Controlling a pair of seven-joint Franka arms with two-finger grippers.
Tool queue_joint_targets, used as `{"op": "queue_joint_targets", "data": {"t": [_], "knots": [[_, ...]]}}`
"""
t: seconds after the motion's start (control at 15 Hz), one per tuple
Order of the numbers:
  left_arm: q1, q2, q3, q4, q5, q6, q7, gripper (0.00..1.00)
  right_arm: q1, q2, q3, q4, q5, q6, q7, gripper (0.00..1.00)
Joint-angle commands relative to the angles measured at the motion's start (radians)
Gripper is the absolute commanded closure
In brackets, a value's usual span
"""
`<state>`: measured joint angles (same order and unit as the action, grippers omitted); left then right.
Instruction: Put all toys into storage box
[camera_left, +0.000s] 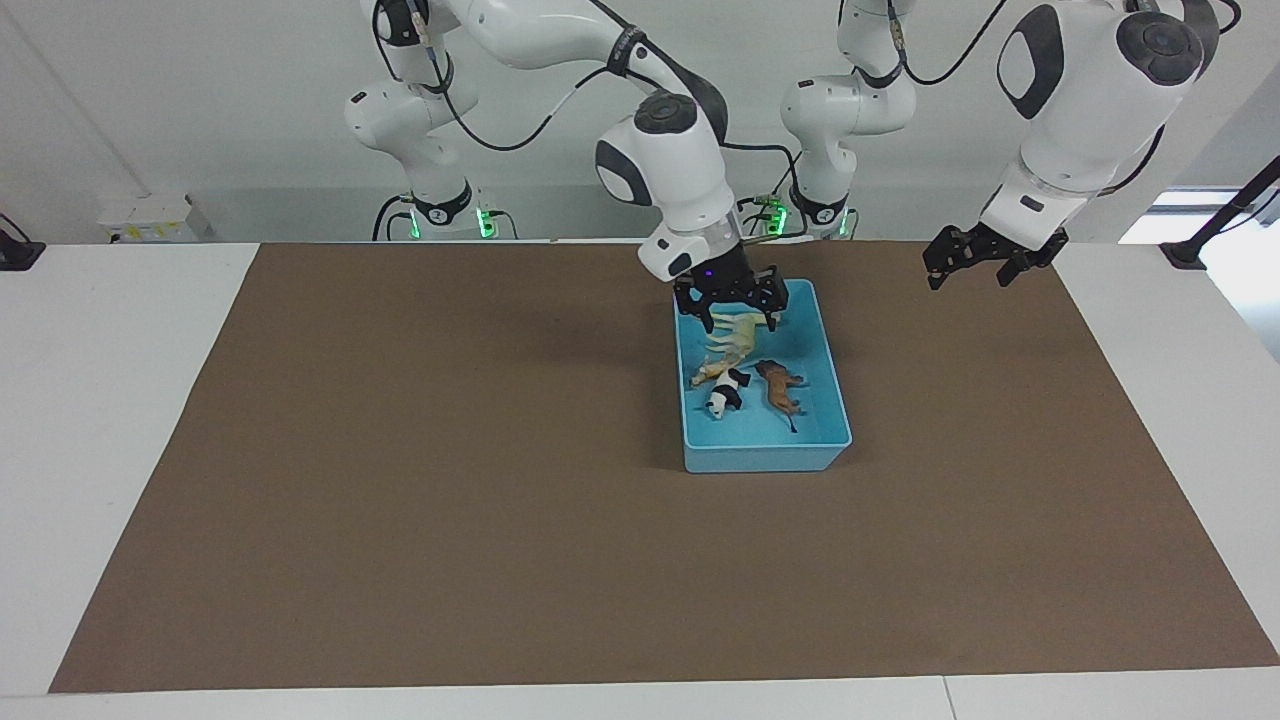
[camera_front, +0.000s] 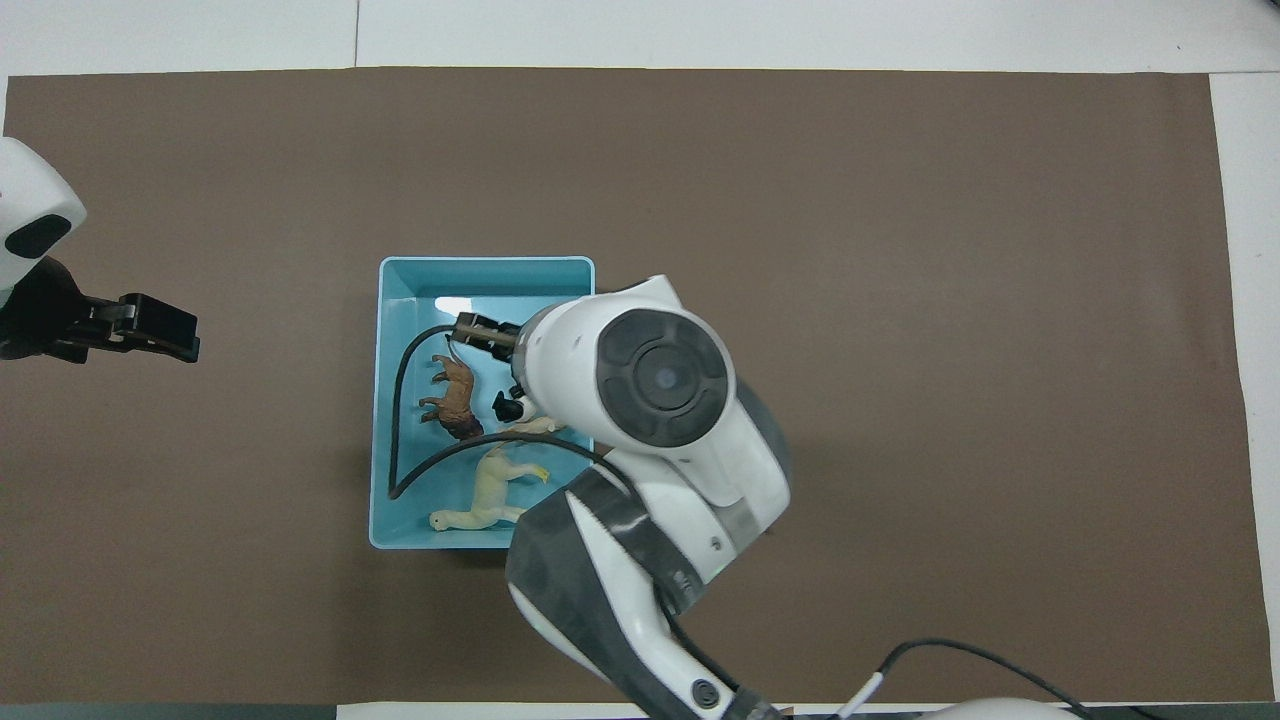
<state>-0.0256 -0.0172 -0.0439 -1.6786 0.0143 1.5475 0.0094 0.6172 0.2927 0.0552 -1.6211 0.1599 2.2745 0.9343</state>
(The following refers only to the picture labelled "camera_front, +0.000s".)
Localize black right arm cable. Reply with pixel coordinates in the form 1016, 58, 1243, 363
388, 315, 641, 501

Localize black cable white connector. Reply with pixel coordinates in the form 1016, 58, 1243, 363
835, 638, 1091, 720

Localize brown lion toy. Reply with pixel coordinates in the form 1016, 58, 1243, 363
418, 353, 487, 442

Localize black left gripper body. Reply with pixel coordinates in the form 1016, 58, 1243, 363
0, 258, 123, 359

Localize light blue storage box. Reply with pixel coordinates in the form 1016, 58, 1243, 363
369, 256, 597, 551

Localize cream camel toy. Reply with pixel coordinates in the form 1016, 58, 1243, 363
429, 445, 552, 533

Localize brown table mat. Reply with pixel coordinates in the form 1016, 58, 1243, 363
0, 68, 1273, 706

